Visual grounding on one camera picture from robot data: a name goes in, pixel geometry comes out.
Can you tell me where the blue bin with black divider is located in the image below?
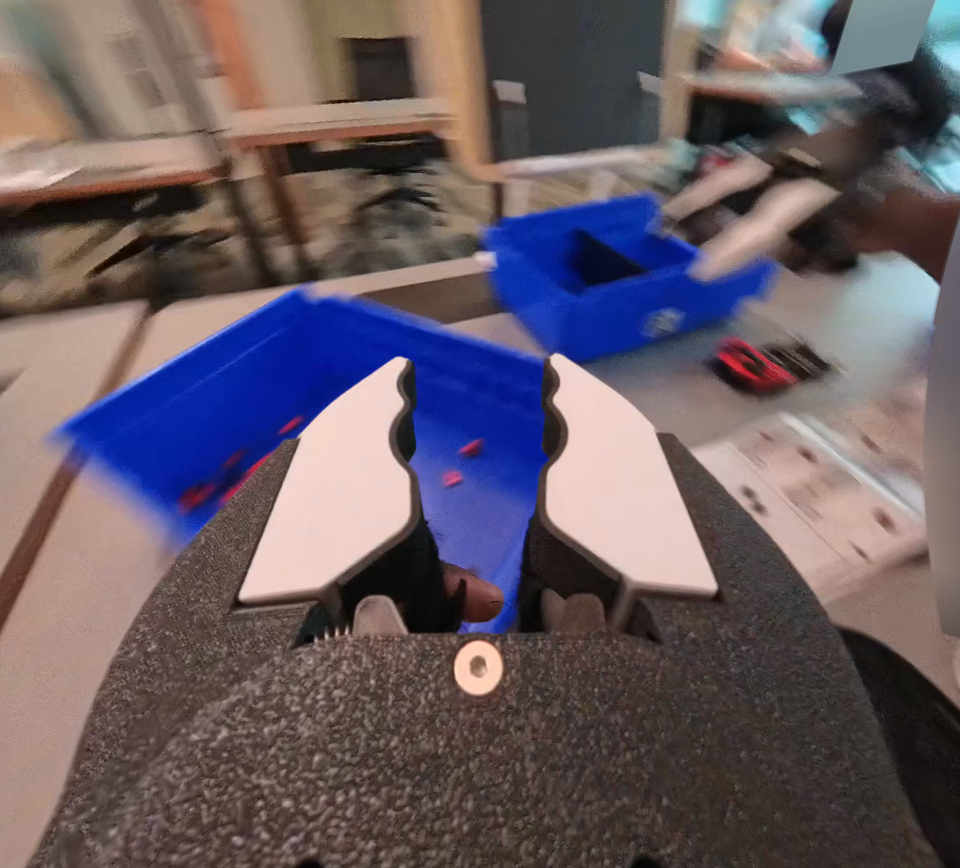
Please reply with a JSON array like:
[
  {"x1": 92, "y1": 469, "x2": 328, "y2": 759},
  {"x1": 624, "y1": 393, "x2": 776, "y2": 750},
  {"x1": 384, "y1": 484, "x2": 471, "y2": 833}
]
[{"x1": 480, "y1": 193, "x2": 781, "y2": 364}]

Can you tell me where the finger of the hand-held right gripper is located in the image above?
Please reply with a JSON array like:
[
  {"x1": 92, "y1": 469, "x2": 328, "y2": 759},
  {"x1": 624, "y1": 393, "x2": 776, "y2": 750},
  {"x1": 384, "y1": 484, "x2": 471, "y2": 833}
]
[
  {"x1": 662, "y1": 157, "x2": 775, "y2": 221},
  {"x1": 691, "y1": 184, "x2": 843, "y2": 282}
]

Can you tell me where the person's left hand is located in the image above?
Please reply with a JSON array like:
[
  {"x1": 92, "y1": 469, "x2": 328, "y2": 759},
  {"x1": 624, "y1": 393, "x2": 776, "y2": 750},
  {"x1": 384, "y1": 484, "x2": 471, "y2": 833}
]
[{"x1": 440, "y1": 563, "x2": 506, "y2": 623}]

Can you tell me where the lego instruction booklet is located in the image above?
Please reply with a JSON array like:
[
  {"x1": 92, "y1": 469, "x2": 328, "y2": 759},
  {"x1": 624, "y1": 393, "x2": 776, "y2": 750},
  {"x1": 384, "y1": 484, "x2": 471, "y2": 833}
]
[{"x1": 690, "y1": 373, "x2": 935, "y2": 587}]

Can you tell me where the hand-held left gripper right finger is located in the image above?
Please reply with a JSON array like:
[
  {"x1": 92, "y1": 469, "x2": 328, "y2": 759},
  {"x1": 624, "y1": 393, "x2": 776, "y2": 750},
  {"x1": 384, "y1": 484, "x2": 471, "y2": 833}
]
[{"x1": 538, "y1": 354, "x2": 721, "y2": 597}]

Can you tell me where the person's right hand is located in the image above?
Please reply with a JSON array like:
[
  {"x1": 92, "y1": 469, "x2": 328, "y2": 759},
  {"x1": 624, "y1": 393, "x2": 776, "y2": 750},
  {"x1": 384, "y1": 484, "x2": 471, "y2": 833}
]
[{"x1": 851, "y1": 191, "x2": 960, "y2": 284}]

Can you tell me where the pile of red lego pieces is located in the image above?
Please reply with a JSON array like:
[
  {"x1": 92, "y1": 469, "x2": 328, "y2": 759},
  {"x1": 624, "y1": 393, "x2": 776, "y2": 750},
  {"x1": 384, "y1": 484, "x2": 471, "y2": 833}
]
[{"x1": 176, "y1": 416, "x2": 489, "y2": 516}]

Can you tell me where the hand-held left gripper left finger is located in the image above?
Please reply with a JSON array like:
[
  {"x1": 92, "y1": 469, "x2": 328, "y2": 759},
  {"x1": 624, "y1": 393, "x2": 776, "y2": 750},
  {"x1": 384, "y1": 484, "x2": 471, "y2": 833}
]
[{"x1": 236, "y1": 356, "x2": 421, "y2": 606}]

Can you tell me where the red and black lego car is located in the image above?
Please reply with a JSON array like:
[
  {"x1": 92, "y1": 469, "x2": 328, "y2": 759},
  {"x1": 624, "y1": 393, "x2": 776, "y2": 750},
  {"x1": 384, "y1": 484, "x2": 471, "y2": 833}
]
[{"x1": 708, "y1": 335, "x2": 835, "y2": 396}]

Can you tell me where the blue plastic bin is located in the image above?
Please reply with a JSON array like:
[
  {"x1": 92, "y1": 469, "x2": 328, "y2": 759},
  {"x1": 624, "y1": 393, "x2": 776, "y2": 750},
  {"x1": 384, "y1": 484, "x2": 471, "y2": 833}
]
[{"x1": 48, "y1": 286, "x2": 549, "y2": 635}]

